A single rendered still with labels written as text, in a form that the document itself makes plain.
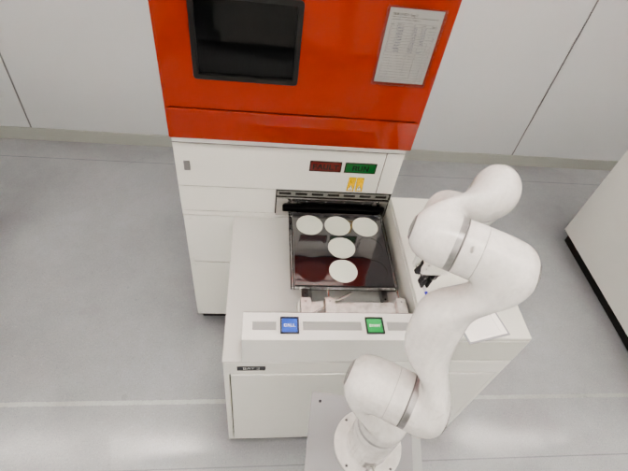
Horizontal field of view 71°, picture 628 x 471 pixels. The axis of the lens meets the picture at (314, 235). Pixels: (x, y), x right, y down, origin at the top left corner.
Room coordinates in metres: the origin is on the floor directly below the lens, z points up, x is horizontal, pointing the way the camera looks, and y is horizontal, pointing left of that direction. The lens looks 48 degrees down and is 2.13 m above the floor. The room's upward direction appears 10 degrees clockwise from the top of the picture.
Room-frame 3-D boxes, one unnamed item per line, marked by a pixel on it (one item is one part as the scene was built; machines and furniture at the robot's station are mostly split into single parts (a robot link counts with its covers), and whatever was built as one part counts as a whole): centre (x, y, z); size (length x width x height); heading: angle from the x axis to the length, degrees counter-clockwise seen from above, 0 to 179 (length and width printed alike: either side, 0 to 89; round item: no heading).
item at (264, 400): (0.99, -0.20, 0.41); 0.97 x 0.64 x 0.82; 101
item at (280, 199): (1.28, -0.05, 0.89); 0.44 x 0.02 x 0.10; 101
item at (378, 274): (1.08, -0.10, 0.90); 0.34 x 0.34 x 0.01; 11
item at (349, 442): (0.42, -0.25, 0.93); 0.19 x 0.19 x 0.18
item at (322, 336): (0.71, -0.11, 0.89); 0.55 x 0.09 x 0.14; 101
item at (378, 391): (0.43, -0.21, 1.14); 0.19 x 0.12 x 0.24; 72
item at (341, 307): (0.82, -0.17, 0.87); 0.36 x 0.08 x 0.03; 101
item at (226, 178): (1.26, 0.13, 1.02); 0.82 x 0.03 x 0.40; 101
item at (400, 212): (1.05, -0.50, 0.89); 0.62 x 0.35 x 0.14; 11
